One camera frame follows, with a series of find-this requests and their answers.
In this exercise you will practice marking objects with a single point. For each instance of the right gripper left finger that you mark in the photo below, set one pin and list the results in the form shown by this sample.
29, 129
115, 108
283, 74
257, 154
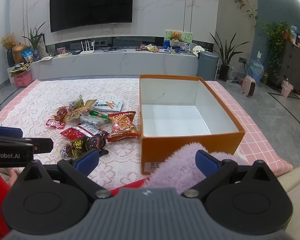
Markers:
75, 173

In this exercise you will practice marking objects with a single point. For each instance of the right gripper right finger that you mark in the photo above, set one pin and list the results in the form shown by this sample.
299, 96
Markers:
215, 171

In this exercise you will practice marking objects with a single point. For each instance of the dark black yellow snack packet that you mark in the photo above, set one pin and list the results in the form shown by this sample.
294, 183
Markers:
82, 145

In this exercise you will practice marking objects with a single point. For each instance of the orange stick snack bag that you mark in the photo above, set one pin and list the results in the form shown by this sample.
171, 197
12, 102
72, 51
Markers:
122, 126

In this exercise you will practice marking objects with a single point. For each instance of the white latiao snack packet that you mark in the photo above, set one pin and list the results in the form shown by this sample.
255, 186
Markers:
107, 106

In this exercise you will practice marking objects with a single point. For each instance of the red foil snack bag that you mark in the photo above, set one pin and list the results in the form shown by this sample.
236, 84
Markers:
83, 130

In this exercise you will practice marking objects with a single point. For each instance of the red chicken snack packet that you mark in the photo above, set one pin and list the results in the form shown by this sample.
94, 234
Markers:
57, 120

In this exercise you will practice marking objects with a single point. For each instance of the clear white balls packet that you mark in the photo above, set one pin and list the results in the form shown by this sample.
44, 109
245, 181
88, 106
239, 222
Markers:
93, 120

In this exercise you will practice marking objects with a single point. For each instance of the tan chicken feet packet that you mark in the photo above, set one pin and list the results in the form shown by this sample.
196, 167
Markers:
79, 111

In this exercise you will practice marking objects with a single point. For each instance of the green sausage stick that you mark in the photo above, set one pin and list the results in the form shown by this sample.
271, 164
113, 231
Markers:
99, 114

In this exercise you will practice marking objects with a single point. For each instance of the person left hand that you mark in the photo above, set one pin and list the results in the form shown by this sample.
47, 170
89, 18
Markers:
9, 175

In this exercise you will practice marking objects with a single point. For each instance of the purple fuzzy sleeve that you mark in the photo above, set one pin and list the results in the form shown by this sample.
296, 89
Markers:
179, 171

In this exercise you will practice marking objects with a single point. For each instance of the pink storage basket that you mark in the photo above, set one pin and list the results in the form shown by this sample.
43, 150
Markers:
23, 80

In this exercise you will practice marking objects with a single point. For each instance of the orange cardboard box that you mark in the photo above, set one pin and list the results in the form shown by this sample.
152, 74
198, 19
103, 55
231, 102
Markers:
179, 110

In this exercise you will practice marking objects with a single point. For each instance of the gold vase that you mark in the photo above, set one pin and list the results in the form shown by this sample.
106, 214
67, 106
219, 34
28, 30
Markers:
16, 52

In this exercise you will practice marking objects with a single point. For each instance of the pink bucket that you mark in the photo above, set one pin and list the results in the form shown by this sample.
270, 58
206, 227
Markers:
286, 88

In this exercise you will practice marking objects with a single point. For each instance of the grey trash bin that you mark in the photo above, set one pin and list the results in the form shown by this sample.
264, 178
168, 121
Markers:
207, 65

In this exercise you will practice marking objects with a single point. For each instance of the blue water jug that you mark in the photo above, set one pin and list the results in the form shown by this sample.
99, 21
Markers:
255, 70

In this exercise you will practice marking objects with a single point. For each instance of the grey tv console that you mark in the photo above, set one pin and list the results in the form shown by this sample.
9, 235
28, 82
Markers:
128, 62

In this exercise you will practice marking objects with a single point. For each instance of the left potted green plant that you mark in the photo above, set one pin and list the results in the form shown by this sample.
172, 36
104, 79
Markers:
34, 36

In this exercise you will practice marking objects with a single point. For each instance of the white wifi router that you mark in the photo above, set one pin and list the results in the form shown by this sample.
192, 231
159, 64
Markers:
87, 48

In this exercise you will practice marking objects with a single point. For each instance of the potted snake plant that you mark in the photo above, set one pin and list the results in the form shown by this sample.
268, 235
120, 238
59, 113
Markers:
226, 51

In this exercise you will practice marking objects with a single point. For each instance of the dark grey cabinet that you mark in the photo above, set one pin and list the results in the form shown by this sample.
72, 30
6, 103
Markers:
290, 67

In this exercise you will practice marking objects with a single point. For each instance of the brown teddy bear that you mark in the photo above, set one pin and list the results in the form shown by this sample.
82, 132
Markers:
176, 36

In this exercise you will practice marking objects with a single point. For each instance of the black wall television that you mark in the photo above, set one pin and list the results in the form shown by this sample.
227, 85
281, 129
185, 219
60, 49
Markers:
67, 14

